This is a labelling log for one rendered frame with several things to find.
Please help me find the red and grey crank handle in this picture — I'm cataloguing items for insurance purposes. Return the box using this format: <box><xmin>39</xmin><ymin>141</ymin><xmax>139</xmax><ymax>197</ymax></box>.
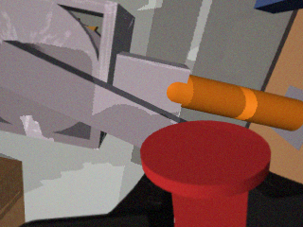
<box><xmin>0</xmin><ymin>41</ymin><xmax>271</xmax><ymax>227</ymax></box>

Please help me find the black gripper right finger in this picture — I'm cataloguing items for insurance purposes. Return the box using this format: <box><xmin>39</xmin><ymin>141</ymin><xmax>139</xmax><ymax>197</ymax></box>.
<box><xmin>246</xmin><ymin>171</ymin><xmax>303</xmax><ymax>227</ymax></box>

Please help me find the grey rectangular block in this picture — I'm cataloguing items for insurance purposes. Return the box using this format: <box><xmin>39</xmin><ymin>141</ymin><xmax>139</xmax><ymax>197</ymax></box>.
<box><xmin>0</xmin><ymin>0</ymin><xmax>135</xmax><ymax>150</ymax></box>

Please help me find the blue post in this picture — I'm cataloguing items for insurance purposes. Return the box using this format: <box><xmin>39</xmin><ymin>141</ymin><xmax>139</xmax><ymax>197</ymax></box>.
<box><xmin>254</xmin><ymin>0</ymin><xmax>303</xmax><ymax>13</ymax></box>

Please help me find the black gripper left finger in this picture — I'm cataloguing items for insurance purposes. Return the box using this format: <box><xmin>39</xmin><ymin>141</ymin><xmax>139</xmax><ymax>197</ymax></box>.
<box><xmin>19</xmin><ymin>174</ymin><xmax>174</xmax><ymax>227</ymax></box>

